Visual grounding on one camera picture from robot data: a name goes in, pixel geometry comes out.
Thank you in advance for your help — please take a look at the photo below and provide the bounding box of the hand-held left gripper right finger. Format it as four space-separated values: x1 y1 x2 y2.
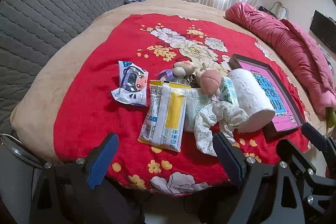
212 132 307 224

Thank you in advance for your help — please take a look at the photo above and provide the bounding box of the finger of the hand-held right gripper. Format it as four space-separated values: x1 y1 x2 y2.
276 138 317 183
301 123 336 159

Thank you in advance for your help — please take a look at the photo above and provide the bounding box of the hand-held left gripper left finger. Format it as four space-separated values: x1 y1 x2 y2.
29 132 145 224

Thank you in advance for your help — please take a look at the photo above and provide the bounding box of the white floral cloth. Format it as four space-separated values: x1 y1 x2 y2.
194 101 250 157

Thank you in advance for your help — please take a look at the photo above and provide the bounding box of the large white tissue pack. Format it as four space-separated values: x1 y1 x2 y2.
185 88 211 132

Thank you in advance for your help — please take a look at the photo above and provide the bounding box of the small green tissue pack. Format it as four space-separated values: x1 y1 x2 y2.
219 76 239 106

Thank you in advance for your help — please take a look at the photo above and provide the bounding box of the white toilet paper roll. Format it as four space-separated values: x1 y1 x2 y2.
227 68 276 134

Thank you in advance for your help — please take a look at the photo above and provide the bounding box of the yellow and white packet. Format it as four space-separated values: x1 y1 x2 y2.
138 80 192 152

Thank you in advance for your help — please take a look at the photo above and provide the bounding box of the cartoon print wipes packet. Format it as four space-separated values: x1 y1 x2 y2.
110 60 150 108

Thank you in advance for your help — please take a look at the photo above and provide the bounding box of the beige plush toy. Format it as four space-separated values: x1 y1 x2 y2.
172 61 224 97

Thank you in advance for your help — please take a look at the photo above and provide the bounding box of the leopard print cloth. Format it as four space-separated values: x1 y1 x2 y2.
182 73 201 88

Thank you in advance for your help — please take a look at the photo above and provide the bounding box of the brown tray with pink bottom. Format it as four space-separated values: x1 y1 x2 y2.
228 53 306 141

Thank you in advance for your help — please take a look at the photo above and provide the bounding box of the green cloth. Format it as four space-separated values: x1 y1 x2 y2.
325 106 336 128

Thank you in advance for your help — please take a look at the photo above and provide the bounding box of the red floral blanket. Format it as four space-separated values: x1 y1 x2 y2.
54 14 312 197

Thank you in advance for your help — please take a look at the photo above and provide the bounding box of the round glass table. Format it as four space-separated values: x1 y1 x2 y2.
0 133 50 170

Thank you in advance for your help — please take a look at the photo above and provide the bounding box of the pink quilt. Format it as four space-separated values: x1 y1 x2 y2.
225 2 336 117

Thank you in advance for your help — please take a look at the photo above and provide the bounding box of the beige bed sheet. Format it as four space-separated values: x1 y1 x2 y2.
10 0 336 165

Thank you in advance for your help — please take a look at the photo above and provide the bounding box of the purple satin cloth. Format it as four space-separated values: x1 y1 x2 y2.
157 69 175 82

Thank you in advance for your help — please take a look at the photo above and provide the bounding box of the grey quilted headboard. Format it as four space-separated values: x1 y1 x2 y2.
0 0 137 135

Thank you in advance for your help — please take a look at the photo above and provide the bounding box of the black wall television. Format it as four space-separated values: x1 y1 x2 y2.
309 10 336 53

